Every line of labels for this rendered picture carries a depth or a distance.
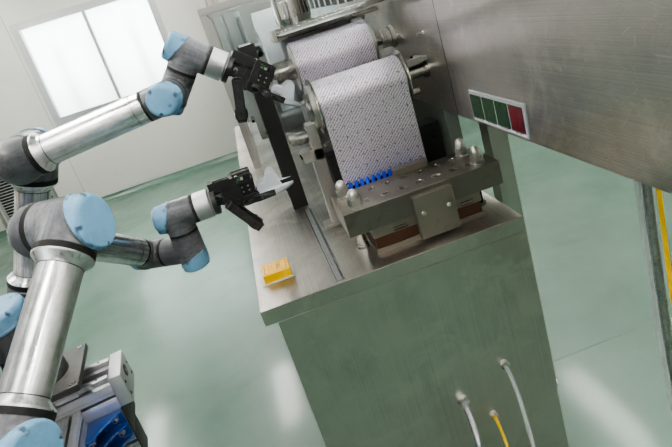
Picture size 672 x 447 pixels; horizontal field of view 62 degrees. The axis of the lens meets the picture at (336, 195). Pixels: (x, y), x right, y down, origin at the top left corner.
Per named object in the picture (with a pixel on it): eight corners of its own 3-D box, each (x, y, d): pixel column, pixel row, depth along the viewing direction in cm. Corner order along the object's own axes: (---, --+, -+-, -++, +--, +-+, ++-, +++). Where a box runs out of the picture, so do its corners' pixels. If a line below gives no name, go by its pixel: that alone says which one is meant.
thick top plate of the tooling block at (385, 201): (337, 217, 149) (330, 196, 147) (475, 167, 153) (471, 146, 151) (350, 238, 134) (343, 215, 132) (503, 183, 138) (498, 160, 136)
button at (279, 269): (263, 273, 147) (260, 265, 146) (289, 264, 148) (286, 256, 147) (266, 285, 140) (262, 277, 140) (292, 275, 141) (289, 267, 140)
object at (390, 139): (347, 195, 152) (327, 131, 146) (428, 167, 155) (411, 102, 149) (348, 196, 152) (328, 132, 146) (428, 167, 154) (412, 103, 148)
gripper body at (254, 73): (279, 68, 141) (233, 49, 137) (266, 101, 142) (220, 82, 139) (276, 66, 148) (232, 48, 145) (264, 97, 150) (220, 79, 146)
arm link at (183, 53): (161, 59, 142) (172, 27, 140) (203, 76, 145) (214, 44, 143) (157, 62, 135) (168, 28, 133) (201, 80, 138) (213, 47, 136)
